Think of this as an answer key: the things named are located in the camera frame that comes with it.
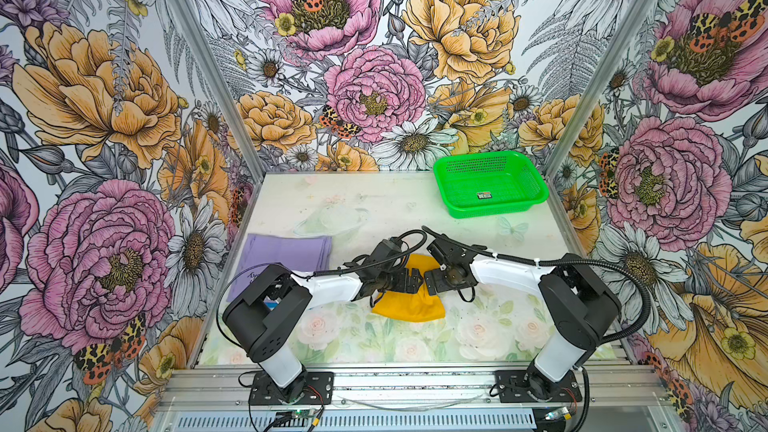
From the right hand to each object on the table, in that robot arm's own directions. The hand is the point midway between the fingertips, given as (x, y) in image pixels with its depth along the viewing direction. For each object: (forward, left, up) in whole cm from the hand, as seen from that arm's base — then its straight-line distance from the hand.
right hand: (446, 292), depth 91 cm
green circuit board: (-29, +38, +1) cm, 47 cm away
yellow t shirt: (-5, +11, +3) cm, 12 cm away
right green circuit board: (-30, -22, -1) cm, 37 cm away
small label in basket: (+38, -20, 0) cm, 43 cm away
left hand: (+1, +12, +2) cm, 12 cm away
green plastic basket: (+44, -19, 0) cm, 48 cm away
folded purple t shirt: (+12, +45, +4) cm, 47 cm away
